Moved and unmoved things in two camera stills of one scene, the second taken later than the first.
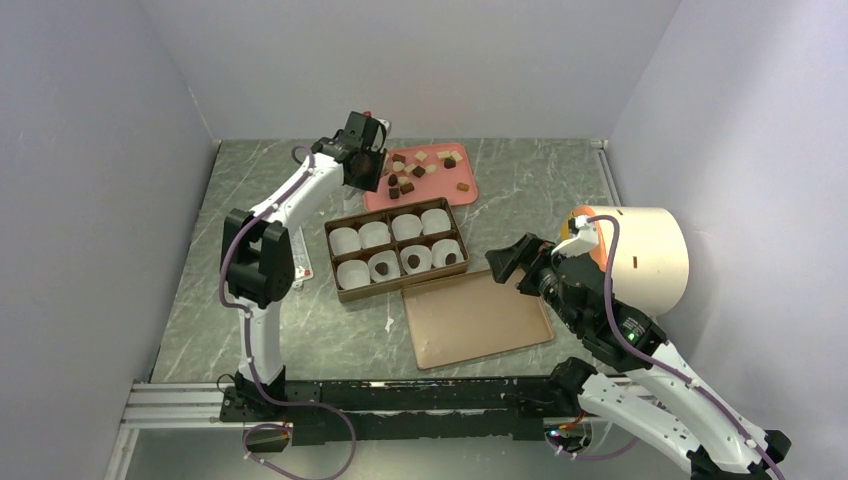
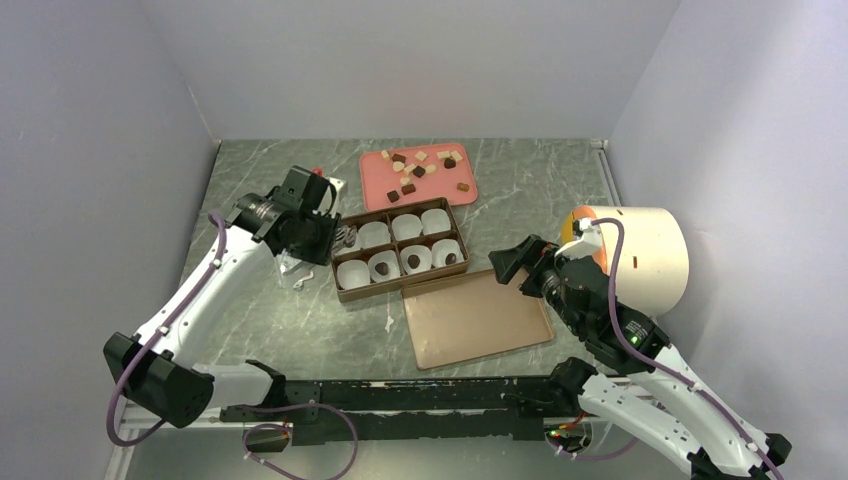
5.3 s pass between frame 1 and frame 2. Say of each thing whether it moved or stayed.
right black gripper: stayed
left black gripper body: moved
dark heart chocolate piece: stayed
